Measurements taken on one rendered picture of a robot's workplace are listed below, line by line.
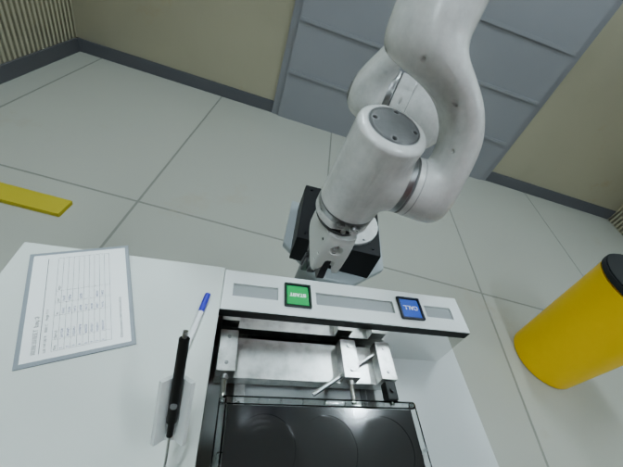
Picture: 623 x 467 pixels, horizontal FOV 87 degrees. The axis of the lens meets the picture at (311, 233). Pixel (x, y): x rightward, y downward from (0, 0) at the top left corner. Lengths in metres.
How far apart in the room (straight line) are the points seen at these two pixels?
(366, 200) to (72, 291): 0.50
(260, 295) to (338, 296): 0.17
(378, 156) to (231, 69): 3.40
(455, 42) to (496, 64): 3.37
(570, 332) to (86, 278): 2.16
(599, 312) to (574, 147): 2.67
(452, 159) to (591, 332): 1.88
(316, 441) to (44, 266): 0.55
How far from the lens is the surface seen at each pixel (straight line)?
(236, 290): 0.67
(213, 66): 3.76
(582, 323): 2.23
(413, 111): 0.74
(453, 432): 0.89
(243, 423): 0.63
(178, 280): 0.67
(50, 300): 0.67
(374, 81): 0.72
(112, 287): 0.67
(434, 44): 0.39
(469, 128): 0.41
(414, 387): 0.87
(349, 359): 0.72
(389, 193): 0.40
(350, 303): 0.73
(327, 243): 0.47
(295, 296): 0.68
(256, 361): 0.69
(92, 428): 0.57
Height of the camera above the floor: 1.50
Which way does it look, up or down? 41 degrees down
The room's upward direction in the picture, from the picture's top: 22 degrees clockwise
